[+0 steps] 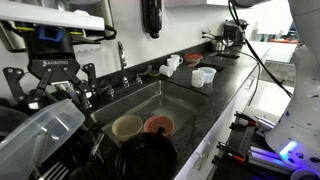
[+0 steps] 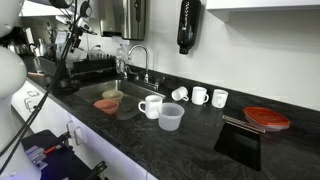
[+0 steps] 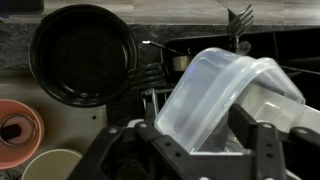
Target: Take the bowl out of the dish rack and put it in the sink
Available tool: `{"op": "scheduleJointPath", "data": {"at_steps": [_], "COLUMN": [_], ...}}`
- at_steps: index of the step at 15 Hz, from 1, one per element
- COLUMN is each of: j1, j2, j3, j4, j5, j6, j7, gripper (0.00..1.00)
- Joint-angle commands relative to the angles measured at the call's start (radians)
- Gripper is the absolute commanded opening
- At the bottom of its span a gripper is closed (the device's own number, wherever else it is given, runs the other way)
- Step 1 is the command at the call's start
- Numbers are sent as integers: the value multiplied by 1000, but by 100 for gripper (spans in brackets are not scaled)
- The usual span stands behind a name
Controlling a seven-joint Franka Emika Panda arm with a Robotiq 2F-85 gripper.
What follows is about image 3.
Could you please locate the small steel cup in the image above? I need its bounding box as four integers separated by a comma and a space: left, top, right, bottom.
171, 54, 194, 73

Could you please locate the silver fork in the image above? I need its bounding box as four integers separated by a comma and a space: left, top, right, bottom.
216, 0, 255, 56

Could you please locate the large clear plastic container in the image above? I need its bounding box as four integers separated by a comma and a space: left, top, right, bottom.
154, 46, 307, 155

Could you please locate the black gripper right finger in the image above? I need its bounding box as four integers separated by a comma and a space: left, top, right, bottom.
227, 103, 320, 180

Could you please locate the silver spoon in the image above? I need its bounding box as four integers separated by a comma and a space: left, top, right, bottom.
141, 39, 186, 57

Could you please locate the small clear plastic container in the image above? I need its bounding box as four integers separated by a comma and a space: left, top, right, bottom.
233, 81, 320, 135

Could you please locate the black dish rack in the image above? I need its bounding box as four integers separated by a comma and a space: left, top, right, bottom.
139, 27, 320, 180

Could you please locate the beige bowl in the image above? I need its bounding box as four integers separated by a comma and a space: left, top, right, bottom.
21, 148, 84, 180

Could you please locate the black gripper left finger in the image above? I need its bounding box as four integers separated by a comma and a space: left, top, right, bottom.
66, 120, 193, 180

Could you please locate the salmon pink bowl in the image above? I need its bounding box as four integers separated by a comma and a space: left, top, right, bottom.
0, 98, 46, 171

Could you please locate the black plastic fork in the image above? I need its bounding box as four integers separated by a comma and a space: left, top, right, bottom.
127, 62, 168, 91

